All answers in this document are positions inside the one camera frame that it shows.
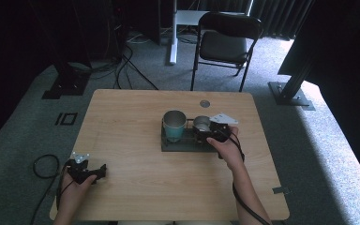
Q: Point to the small metal cup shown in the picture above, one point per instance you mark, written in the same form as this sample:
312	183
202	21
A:
201	121

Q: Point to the dark curtain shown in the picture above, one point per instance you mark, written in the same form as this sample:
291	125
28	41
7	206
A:
278	18

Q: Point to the black metal stand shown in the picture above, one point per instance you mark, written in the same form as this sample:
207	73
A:
290	93
67	86

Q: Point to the person's right hand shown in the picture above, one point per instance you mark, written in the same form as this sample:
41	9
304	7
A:
229	153

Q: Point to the black folding chair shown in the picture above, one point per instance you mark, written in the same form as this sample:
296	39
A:
223	47

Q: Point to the dark metal cup rack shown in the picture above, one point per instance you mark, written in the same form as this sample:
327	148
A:
184	147

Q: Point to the teal cup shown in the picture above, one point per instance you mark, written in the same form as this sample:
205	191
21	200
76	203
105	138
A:
174	132

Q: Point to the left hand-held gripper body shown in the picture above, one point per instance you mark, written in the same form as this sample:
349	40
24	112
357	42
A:
78	168

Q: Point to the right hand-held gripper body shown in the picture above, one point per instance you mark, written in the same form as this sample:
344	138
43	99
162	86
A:
218	129

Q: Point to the grey tape strip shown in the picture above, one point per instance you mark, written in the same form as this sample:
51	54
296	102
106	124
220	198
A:
281	189

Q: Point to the person's left hand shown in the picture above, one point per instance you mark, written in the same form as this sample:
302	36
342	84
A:
73	195

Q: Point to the grey table grommet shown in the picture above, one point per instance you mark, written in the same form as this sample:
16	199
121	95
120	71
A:
204	103

